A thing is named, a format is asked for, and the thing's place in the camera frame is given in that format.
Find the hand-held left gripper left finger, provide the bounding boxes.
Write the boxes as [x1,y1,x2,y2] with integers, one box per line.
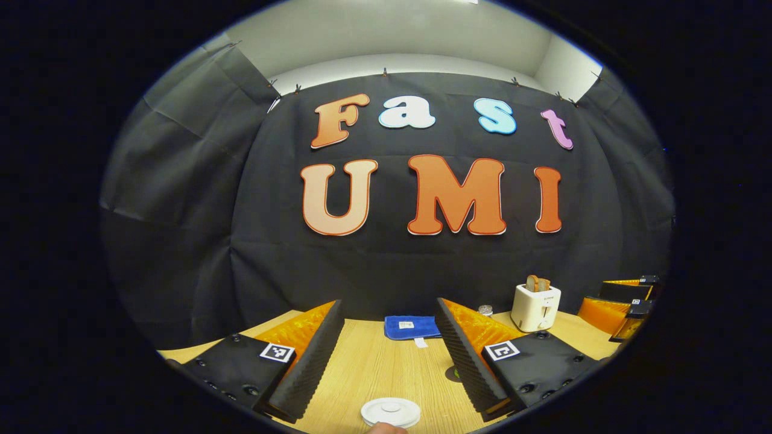
[163,300,346,424]

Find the white teacup lid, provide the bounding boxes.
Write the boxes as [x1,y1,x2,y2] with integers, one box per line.
[361,397,422,429]

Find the white toaster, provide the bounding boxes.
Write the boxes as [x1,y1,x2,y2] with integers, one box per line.
[511,283,562,333]

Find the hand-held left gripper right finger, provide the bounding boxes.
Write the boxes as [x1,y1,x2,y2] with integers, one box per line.
[434,298,604,423]

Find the blue towel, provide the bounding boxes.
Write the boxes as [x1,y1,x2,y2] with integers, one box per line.
[384,315,442,348]

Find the clear water bottle white label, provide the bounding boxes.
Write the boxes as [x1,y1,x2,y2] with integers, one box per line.
[452,305,493,380]

